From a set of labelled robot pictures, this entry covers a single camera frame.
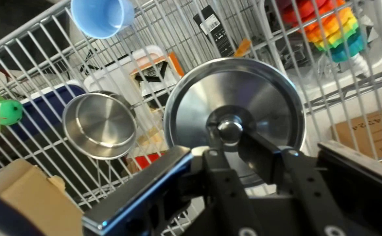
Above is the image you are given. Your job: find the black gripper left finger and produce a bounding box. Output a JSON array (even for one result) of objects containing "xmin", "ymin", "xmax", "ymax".
[{"xmin": 192, "ymin": 147, "xmax": 261, "ymax": 236}]

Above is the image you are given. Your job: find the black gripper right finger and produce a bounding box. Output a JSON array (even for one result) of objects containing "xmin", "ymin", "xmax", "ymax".
[{"xmin": 244, "ymin": 132, "xmax": 361, "ymax": 236}]

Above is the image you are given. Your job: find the round steel pot lid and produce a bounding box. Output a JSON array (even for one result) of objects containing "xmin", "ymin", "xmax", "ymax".
[{"xmin": 163, "ymin": 58, "xmax": 306, "ymax": 149}]

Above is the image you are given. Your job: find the small steel pot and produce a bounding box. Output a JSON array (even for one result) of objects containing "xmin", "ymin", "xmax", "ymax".
[{"xmin": 61, "ymin": 91, "xmax": 137, "ymax": 161}]

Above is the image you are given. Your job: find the red plastic block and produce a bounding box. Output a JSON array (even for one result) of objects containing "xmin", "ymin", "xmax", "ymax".
[{"xmin": 134, "ymin": 151, "xmax": 164, "ymax": 170}]

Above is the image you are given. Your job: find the brown cardboard box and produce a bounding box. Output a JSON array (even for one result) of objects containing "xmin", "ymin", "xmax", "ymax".
[{"xmin": 0, "ymin": 159, "xmax": 82, "ymax": 236}]

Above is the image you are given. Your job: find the light blue plastic cup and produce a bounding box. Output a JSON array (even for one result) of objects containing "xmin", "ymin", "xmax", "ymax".
[{"xmin": 70, "ymin": 0, "xmax": 134, "ymax": 40}]

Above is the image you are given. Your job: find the rainbow stacking ring toy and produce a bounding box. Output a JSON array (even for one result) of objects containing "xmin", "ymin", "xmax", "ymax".
[{"xmin": 277, "ymin": 0, "xmax": 365, "ymax": 63}]

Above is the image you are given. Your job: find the silver wire shelf rack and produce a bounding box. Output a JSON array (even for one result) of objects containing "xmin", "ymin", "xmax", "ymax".
[{"xmin": 0, "ymin": 0, "xmax": 382, "ymax": 236}]

